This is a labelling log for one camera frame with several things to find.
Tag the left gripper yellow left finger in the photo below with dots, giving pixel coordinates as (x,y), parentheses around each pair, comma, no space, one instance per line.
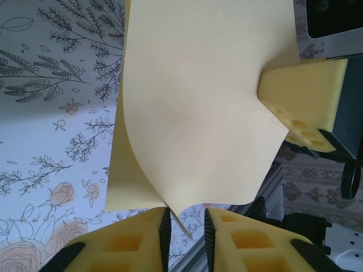
(127,243)

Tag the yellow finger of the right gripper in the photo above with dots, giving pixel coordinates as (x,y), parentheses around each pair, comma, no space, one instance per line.
(309,139)
(306,88)

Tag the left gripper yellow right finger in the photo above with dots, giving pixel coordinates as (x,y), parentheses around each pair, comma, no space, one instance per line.
(255,243)

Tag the yellow cloth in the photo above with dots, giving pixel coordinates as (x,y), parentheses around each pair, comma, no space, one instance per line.
(198,99)

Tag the floral patterned table cover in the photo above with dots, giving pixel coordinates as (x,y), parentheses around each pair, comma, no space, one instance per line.
(42,127)

